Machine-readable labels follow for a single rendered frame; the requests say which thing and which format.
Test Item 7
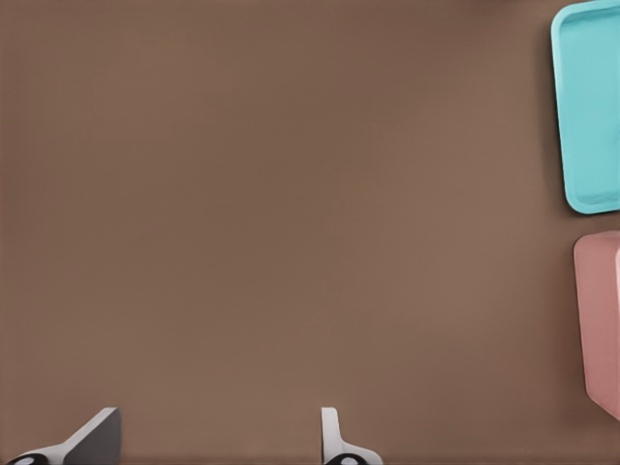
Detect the pale blue-green tray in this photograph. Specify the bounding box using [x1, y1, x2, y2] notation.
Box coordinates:
[550, 0, 620, 216]

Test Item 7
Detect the pink box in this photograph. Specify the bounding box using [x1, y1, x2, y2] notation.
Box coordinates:
[573, 230, 620, 423]

